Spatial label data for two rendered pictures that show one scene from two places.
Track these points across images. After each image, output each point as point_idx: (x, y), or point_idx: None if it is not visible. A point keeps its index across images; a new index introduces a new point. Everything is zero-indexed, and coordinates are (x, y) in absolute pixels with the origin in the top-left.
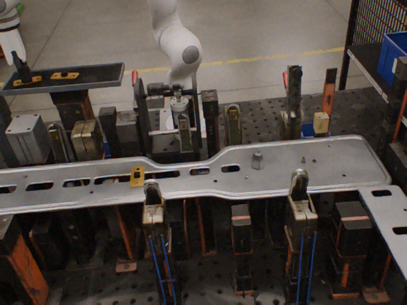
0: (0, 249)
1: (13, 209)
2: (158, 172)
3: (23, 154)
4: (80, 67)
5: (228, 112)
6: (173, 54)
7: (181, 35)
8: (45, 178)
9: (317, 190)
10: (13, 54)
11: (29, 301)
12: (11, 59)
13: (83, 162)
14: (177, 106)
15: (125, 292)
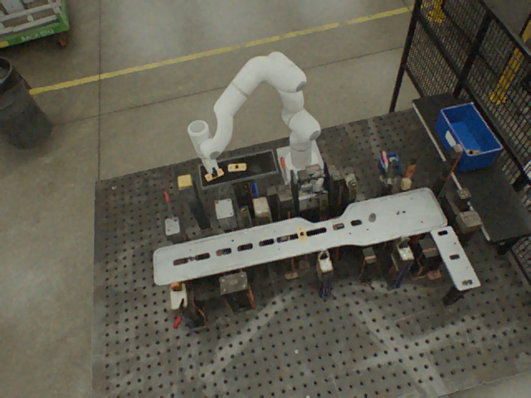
0: (245, 292)
1: (238, 264)
2: (313, 229)
3: (226, 225)
4: (242, 157)
5: (350, 185)
6: (303, 137)
7: (308, 123)
8: (246, 240)
9: (408, 235)
10: (212, 167)
11: (250, 306)
12: (211, 171)
13: (264, 225)
14: (318, 183)
15: (296, 291)
